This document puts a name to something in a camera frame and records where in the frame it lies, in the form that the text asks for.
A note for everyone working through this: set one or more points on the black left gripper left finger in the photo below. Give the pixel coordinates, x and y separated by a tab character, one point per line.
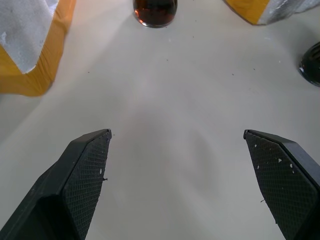
75	185

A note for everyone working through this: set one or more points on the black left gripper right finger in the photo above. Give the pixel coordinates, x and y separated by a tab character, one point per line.
285	180

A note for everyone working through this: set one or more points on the glass bottle with dark liquid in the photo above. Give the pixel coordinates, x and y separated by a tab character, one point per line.
155	12

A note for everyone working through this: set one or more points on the black round object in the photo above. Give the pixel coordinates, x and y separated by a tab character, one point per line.
311	65

